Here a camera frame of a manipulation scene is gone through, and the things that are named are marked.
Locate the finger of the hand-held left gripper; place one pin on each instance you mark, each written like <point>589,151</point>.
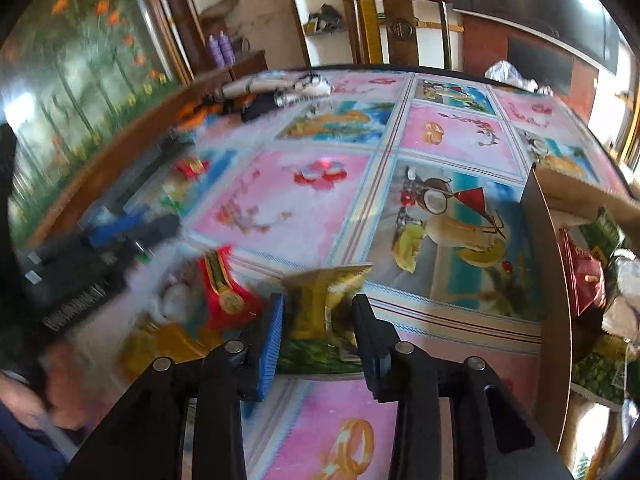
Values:
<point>125,230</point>

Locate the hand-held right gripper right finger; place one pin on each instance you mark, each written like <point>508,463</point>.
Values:
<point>372,355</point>

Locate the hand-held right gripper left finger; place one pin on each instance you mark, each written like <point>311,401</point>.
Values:
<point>267,350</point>

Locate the yellow and green snack packet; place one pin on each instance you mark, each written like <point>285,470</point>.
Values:
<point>320,320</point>

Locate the cardboard box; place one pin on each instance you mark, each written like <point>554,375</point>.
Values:
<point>547,265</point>

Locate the silver foil snack packet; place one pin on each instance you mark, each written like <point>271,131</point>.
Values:
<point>627,270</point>

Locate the person's left forearm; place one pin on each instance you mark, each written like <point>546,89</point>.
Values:
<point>20,435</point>

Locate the person's left hand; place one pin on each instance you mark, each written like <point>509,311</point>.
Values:
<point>75,385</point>

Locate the red snack packet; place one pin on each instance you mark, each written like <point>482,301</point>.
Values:
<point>225,295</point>

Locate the plain yellow snack packet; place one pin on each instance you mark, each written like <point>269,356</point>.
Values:
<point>160,345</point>

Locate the purple bottle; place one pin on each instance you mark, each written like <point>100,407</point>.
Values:
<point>228,49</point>
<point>215,51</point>

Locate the black orange white printed cloth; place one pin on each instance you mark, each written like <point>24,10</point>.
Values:
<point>270,90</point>

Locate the maroon snack packet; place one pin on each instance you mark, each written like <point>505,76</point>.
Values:
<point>582,275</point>

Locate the narrow green pea packet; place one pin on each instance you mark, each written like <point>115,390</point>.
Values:
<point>600,375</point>

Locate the pink and blue printed tablecloth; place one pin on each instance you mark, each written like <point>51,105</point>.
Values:
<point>450,135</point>

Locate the wide green pea packet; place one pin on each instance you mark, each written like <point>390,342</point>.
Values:
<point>610,232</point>

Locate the crumpled white plastic bag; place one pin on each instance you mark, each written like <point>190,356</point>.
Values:
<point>507,74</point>

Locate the red-brown wooden media cabinet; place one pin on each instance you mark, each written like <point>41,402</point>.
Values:
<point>480,55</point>

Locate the wooden chair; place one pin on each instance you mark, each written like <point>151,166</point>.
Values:
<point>402,30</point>

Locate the black flat television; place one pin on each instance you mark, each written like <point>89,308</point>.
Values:
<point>550,0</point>

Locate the flower garden wall mural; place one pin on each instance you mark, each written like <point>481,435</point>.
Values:
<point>75,85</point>

